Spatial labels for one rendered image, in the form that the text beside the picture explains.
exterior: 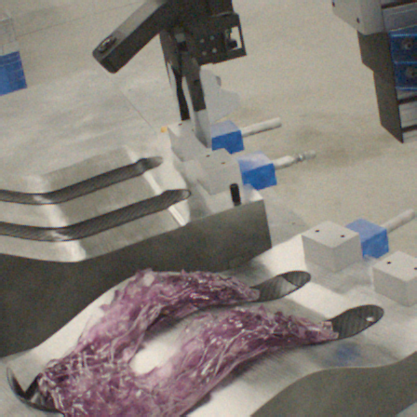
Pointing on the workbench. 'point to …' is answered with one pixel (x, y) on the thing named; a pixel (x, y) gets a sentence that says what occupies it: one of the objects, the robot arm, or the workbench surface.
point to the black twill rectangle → (240, 259)
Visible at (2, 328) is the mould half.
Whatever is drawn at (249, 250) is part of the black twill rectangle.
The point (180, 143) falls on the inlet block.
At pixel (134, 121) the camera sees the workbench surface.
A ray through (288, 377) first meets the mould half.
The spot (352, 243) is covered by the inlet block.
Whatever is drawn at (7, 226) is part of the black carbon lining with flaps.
